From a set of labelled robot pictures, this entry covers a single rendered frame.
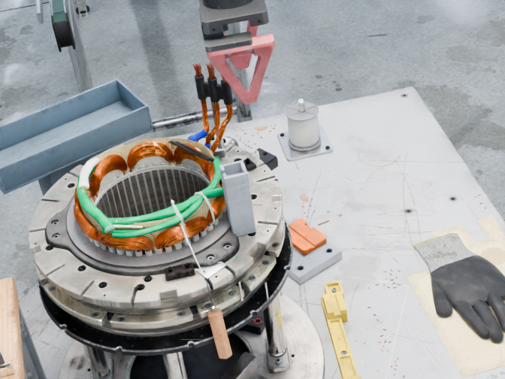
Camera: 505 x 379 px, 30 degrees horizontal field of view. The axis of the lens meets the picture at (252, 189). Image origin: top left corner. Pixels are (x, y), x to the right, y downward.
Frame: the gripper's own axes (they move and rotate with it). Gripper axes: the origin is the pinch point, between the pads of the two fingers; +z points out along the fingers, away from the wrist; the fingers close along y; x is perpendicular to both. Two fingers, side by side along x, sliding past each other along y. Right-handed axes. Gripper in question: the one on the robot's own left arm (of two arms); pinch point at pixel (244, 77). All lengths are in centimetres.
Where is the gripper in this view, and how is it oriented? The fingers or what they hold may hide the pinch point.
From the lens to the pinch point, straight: 101.1
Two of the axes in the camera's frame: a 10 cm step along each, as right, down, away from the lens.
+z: 1.5, 8.2, 5.5
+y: -1.0, -5.4, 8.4
